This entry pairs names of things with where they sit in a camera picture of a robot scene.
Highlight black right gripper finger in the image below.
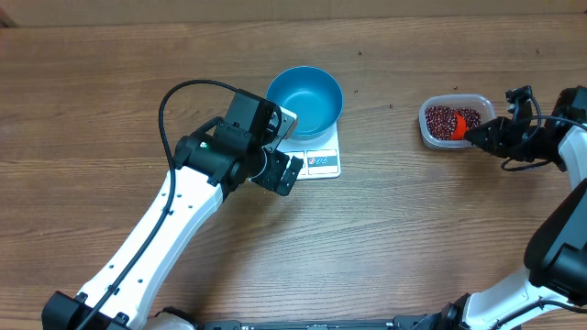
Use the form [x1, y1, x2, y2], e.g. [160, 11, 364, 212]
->
[464, 117, 502, 138]
[466, 130, 496, 150]

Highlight red measuring scoop blue handle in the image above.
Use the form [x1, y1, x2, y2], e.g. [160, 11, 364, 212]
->
[450, 113, 469, 140]

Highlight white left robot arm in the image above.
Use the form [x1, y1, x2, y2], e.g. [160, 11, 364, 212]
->
[41, 90, 303, 329]

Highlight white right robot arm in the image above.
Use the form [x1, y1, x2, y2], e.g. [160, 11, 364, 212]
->
[416, 85, 586, 330]

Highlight white digital kitchen scale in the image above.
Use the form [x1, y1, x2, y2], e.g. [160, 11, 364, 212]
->
[278, 125, 342, 180]

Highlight blue metal bowl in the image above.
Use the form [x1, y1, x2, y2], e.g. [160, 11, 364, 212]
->
[266, 66, 344, 140]

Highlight clear plastic food container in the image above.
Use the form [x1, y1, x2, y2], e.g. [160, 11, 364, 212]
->
[418, 93, 496, 149]

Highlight red adzuki beans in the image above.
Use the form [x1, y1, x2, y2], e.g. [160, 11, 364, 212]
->
[425, 105, 482, 140]

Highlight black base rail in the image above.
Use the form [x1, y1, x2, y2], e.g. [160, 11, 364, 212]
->
[155, 302, 460, 330]

